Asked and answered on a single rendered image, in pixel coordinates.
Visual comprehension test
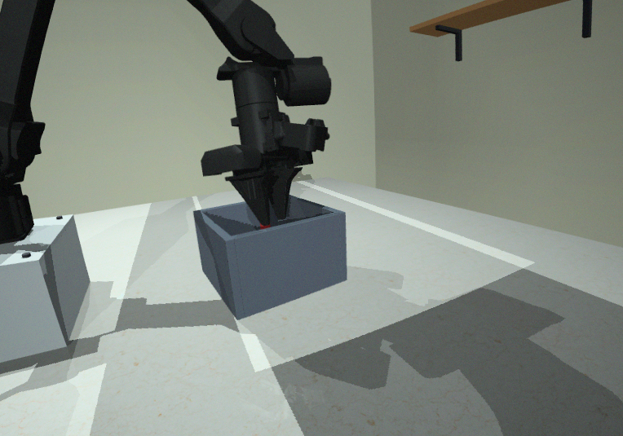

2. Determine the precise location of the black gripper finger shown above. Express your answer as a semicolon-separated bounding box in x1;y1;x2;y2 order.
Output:
225;170;275;226
267;167;302;220

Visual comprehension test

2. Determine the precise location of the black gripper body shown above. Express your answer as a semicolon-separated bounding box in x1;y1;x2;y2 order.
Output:
201;103;313;177

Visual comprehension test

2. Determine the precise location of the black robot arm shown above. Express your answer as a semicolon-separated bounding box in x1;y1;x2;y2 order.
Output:
0;0;331;244

